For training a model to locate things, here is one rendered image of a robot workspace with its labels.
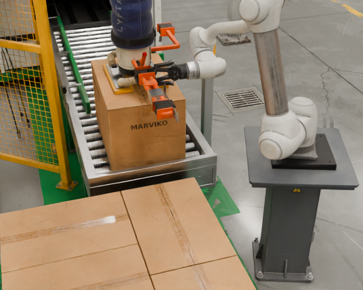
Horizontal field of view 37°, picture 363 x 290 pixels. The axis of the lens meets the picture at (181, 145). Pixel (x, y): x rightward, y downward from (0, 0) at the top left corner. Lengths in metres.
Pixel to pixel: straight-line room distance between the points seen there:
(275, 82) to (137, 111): 0.74
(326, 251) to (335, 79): 2.31
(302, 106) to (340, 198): 1.30
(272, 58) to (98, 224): 1.10
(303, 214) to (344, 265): 0.55
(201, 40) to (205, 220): 0.90
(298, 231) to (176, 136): 0.80
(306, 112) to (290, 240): 0.75
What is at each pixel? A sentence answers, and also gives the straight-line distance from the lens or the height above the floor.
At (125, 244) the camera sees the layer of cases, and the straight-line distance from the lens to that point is 2.46.
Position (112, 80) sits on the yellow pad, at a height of 0.97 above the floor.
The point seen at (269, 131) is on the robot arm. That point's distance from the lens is 2.38.
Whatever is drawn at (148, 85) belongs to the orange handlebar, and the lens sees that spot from 2.54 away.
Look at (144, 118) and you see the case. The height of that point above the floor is 0.87.
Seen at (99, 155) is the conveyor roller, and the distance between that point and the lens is 3.06.
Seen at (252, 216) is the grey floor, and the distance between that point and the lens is 3.45.
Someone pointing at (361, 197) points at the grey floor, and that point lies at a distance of 3.76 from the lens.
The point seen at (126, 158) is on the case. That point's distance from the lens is 2.82.
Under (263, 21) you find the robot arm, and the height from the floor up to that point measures 1.48.
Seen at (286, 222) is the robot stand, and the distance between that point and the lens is 2.84.
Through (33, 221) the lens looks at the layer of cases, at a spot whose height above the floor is 0.54.
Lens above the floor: 2.25
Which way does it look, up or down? 34 degrees down
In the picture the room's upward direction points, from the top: straight up
